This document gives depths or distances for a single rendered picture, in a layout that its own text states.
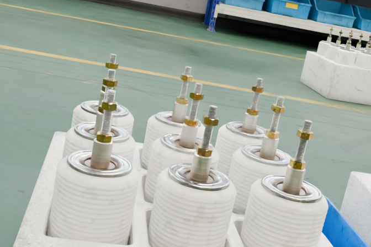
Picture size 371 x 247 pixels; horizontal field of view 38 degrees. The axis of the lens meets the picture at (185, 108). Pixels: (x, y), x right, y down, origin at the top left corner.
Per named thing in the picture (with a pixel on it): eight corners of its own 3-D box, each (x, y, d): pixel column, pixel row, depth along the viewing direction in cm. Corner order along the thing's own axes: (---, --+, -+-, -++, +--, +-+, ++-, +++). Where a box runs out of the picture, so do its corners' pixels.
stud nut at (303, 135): (314, 140, 65) (316, 134, 64) (302, 139, 64) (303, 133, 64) (306, 135, 66) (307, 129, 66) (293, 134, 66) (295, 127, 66)
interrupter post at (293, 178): (304, 195, 67) (310, 170, 66) (289, 196, 65) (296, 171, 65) (291, 187, 69) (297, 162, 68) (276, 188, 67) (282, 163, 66)
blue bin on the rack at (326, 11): (300, 16, 545) (305, -5, 540) (337, 23, 549) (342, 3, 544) (314, 21, 497) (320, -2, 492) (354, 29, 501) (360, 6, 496)
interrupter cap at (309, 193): (334, 203, 66) (335, 198, 66) (287, 207, 62) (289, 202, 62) (292, 177, 72) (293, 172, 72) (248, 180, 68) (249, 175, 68)
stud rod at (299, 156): (299, 181, 66) (314, 122, 64) (292, 180, 66) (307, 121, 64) (295, 177, 67) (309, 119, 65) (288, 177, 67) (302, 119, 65)
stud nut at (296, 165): (306, 170, 66) (308, 164, 65) (294, 169, 65) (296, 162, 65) (298, 164, 67) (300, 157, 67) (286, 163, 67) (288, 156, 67)
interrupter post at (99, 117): (94, 130, 75) (98, 108, 75) (111, 134, 75) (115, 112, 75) (91, 135, 73) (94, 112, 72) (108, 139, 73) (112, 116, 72)
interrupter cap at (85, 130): (80, 122, 78) (81, 118, 78) (132, 133, 78) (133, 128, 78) (67, 138, 71) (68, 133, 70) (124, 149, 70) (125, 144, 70)
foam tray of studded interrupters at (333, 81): (396, 109, 281) (406, 75, 276) (327, 98, 273) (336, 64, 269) (361, 91, 318) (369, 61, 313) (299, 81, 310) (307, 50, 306)
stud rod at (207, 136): (195, 166, 64) (207, 105, 62) (198, 164, 65) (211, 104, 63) (203, 168, 64) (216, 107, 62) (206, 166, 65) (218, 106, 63)
